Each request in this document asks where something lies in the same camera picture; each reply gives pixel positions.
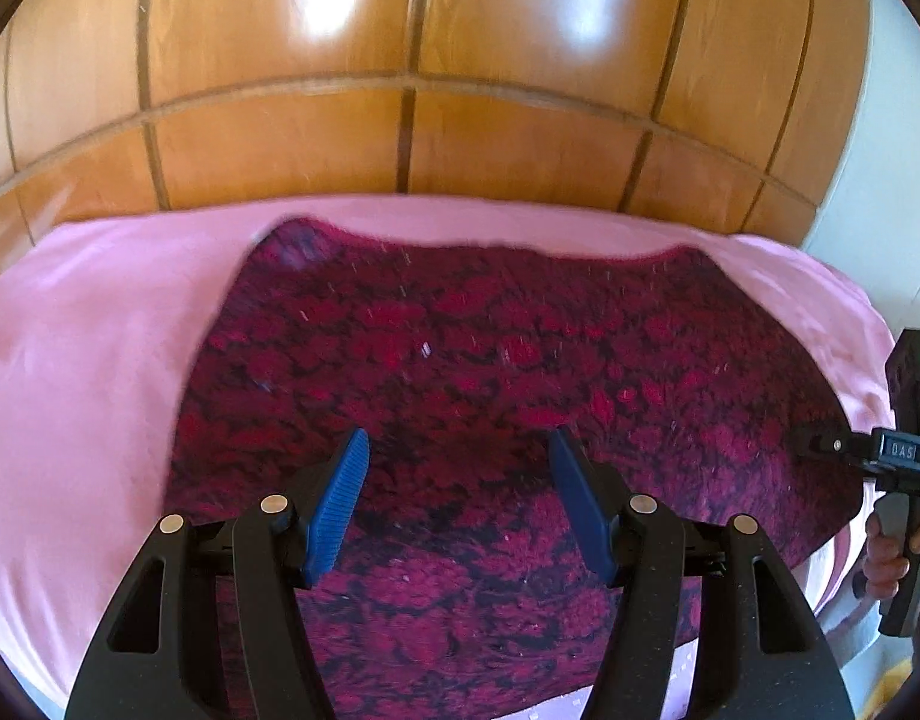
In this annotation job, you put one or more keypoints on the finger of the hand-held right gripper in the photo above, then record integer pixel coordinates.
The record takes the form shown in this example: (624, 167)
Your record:
(827, 444)

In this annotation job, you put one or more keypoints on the pink bed sheet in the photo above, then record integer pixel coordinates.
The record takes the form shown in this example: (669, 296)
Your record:
(77, 360)

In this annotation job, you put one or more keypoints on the wooden panelled headboard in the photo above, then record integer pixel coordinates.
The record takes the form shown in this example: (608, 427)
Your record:
(460, 90)

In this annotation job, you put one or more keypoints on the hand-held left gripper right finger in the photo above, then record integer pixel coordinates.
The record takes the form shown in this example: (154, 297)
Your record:
(580, 502)

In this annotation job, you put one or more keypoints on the magenta knit sweater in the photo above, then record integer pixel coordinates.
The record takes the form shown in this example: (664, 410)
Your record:
(505, 360)

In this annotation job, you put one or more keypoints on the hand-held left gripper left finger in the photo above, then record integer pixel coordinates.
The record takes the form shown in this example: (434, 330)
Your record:
(343, 495)

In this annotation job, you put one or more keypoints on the person's right hand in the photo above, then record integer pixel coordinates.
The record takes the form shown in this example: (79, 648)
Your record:
(876, 562)

